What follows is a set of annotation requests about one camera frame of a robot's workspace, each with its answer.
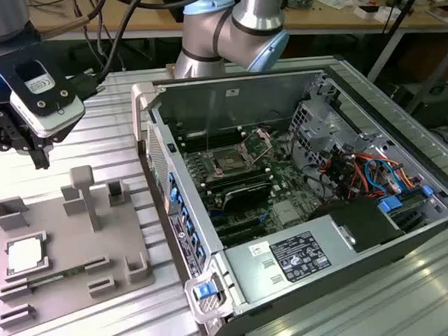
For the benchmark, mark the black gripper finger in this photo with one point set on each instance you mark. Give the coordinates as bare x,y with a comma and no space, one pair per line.
39,157

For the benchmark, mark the silver-topped CPU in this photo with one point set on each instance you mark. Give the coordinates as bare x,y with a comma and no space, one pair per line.
24,254

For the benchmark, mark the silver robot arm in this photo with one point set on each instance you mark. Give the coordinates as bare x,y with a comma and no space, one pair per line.
254,10

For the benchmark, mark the CPU socket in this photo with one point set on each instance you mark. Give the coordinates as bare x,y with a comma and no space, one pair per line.
231,161

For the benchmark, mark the black RAM slot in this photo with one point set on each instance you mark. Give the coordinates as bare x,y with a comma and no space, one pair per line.
239,186
239,182
239,174
239,178

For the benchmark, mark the black expansion slot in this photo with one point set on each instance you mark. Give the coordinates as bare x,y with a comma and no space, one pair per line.
237,225
245,234

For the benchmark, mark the grey part rack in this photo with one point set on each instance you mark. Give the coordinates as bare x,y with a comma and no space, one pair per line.
82,248

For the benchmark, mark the silver case corner foot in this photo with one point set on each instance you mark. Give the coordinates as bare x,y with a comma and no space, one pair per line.
138,112
215,306

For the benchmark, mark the green RAM stick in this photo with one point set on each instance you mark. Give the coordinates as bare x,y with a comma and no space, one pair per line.
65,274

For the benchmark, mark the open PC case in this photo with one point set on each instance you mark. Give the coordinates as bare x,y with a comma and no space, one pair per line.
243,100

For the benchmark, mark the blue case latch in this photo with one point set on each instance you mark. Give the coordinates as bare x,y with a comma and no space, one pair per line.
204,291

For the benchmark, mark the green motherboard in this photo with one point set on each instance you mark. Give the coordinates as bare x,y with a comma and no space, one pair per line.
284,180

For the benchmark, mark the grey power supply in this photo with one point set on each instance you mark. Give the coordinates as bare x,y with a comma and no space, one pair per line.
258,282

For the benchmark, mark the silver chipset heatsink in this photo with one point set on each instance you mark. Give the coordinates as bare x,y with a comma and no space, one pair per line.
285,213

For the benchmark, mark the silver perforated drive cage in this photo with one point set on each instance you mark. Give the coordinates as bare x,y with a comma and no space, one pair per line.
319,134

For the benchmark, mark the wooden desk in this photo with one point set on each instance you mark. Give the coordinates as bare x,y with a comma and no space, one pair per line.
333,20

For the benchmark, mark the black plastic air shroud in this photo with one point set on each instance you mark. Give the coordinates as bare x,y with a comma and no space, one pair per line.
364,225

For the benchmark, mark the small white box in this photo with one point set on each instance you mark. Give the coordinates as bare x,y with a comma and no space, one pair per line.
362,15

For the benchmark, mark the blue disk carrier latch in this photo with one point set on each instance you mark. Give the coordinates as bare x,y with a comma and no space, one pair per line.
391,205
426,191

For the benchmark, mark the black floor equipment box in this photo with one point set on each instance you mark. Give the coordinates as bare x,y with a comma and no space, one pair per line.
437,106

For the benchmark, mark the silver wrist camera black mount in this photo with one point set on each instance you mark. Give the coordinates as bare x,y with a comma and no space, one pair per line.
46,97

